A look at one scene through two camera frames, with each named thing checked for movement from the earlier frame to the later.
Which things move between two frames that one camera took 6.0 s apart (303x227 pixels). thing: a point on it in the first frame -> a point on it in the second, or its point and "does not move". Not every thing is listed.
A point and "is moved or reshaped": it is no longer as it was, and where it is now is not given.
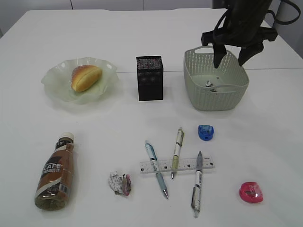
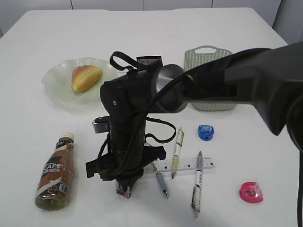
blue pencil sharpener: [205, 132] does not move
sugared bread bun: [83, 77] does not move
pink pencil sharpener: [251, 192] does not move
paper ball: [121, 184] is moved or reshaped
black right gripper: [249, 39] -> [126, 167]
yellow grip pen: [179, 144] does not move
